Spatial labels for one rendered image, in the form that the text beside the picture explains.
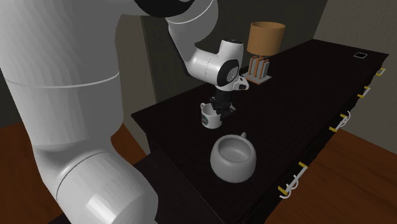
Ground round grey mug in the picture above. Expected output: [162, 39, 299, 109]
[209, 132, 258, 184]

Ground white mug with green emblem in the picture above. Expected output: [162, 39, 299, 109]
[200, 102, 223, 130]

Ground dark robot stand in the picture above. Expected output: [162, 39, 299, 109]
[48, 149, 223, 224]

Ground dark wooden chest of drawers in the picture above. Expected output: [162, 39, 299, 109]
[130, 38, 390, 224]

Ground table lamp with brown shade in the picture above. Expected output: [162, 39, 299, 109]
[242, 21, 286, 85]

